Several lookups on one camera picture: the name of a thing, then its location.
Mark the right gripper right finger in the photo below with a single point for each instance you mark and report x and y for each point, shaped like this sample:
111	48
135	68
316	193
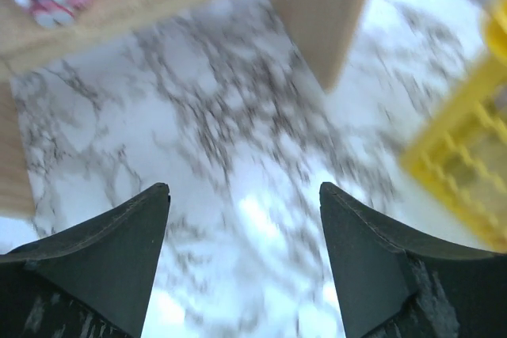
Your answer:
395	281

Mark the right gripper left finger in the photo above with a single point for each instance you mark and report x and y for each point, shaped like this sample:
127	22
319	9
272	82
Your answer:
91	280

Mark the yellow plastic basket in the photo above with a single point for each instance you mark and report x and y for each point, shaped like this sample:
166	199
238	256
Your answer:
460	156

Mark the wooden shelf unit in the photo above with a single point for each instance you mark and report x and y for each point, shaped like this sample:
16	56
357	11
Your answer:
322	29

